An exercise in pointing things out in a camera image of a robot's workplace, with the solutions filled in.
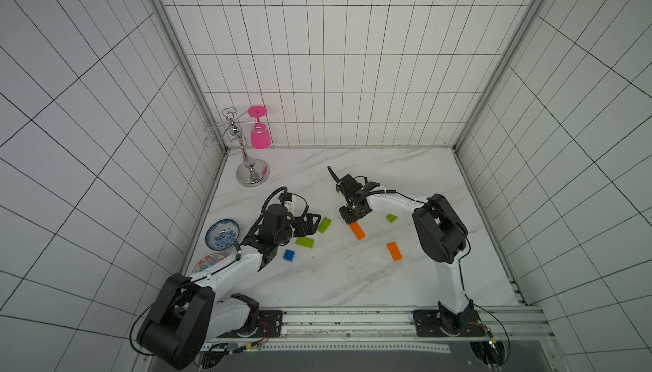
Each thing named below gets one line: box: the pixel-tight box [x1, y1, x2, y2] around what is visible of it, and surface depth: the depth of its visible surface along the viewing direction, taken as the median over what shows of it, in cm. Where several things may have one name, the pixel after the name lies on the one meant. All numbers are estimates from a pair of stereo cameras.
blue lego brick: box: [282, 248, 296, 263], surface depth 87 cm
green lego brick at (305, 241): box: [295, 236, 315, 249], surface depth 91 cm
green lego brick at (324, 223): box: [317, 216, 332, 235], surface depth 95 cm
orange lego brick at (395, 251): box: [386, 241, 403, 262], surface depth 89 cm
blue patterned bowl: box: [204, 219, 241, 251], surface depth 91 cm
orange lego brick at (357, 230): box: [349, 220, 366, 241], surface depth 94 cm
